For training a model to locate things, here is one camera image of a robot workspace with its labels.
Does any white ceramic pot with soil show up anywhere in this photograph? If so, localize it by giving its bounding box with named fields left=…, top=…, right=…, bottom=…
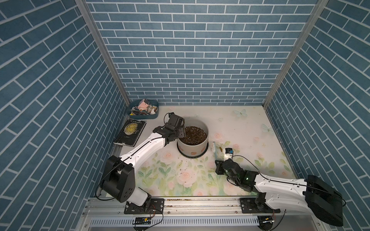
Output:
left=177, top=118, right=209, bottom=156

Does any teal scrub brush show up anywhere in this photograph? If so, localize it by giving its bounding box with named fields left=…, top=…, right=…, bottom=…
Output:
left=211, top=142, right=217, bottom=160

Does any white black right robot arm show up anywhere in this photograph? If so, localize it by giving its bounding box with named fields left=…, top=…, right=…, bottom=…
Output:
left=215, top=159, right=344, bottom=227

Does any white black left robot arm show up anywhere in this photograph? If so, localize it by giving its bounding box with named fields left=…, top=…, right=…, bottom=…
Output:
left=98, top=112, right=185, bottom=207

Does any dark green pot saucer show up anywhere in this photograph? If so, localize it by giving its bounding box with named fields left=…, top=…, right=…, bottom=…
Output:
left=177, top=144, right=209, bottom=159

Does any teal stationery tray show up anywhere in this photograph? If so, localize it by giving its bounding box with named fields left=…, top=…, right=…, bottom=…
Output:
left=125, top=99, right=159, bottom=120

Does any floral table mat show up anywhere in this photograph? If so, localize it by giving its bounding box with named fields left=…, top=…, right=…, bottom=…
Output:
left=117, top=105, right=295, bottom=197

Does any black book gold cover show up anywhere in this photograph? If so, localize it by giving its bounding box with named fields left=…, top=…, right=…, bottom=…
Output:
left=113, top=118, right=146, bottom=147

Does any right black electronics module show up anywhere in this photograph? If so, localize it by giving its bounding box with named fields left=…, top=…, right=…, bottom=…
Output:
left=257, top=216, right=274, bottom=231

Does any green circuit board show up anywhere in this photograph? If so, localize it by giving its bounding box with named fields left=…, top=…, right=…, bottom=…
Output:
left=133, top=217, right=151, bottom=226

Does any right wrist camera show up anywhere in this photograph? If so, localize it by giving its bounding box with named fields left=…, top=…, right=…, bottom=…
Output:
left=224, top=148, right=234, bottom=161

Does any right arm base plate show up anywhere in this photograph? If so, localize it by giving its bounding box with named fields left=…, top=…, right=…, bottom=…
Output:
left=240, top=193, right=280, bottom=214

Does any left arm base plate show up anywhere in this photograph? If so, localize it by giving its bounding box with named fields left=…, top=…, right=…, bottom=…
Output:
left=124, top=198, right=165, bottom=215

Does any aluminium front rail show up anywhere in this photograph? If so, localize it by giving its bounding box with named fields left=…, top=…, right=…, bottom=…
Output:
left=77, top=196, right=330, bottom=231

